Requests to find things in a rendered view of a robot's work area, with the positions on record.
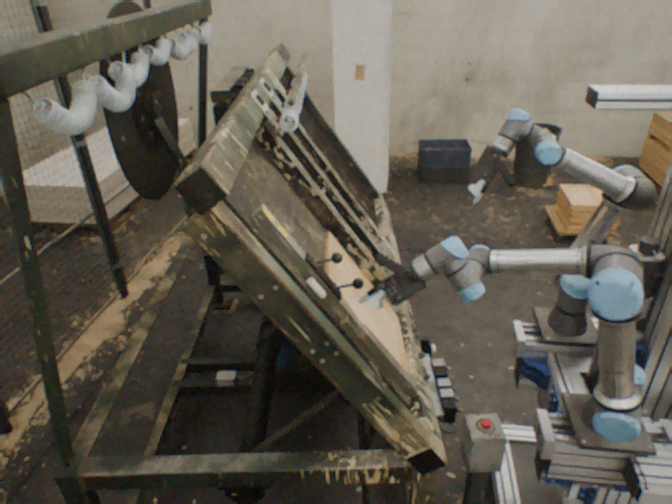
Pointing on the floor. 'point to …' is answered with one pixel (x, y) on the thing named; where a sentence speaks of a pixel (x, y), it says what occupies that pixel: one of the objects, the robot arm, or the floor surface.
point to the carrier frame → (151, 479)
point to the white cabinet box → (363, 82)
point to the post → (474, 487)
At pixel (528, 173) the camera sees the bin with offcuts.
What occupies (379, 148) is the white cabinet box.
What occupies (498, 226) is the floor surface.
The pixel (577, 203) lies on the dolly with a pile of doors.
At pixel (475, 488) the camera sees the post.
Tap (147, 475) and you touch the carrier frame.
